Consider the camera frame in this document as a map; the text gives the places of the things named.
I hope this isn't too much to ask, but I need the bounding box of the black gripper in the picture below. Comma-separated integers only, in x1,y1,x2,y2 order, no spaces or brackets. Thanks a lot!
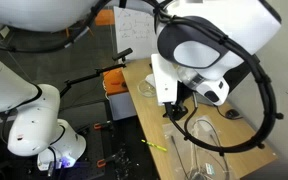
162,100,189,122

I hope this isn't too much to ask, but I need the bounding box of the yellow green pen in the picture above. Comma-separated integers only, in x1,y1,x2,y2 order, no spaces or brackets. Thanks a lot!
140,138,168,153

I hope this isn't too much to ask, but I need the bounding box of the clear glass bowl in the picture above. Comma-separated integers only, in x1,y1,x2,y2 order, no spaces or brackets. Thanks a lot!
136,79,157,98

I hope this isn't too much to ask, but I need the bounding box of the black computer mouse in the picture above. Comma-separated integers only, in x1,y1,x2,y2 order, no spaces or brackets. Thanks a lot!
225,108,242,120

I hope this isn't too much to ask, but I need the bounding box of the white cabinet with orange top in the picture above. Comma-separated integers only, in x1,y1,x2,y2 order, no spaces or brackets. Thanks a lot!
102,67,138,122

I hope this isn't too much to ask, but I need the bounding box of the white whiteboard with drawings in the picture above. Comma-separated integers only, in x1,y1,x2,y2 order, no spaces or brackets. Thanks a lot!
113,5,159,62

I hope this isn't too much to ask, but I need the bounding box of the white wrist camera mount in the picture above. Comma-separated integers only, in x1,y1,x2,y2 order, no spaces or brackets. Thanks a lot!
150,53,179,107

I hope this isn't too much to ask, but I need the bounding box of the orange handled clamp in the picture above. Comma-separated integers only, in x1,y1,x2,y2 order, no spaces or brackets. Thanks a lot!
93,120,114,131
96,151,127,169

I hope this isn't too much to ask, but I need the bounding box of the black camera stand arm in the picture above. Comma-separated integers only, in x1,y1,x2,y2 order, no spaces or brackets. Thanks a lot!
59,47,134,98

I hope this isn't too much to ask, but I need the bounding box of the black cable bundle on arm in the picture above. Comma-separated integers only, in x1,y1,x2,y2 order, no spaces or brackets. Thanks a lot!
152,0,285,158

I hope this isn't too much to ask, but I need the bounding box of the black cable hose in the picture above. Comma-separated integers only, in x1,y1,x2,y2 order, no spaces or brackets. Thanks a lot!
0,0,112,55

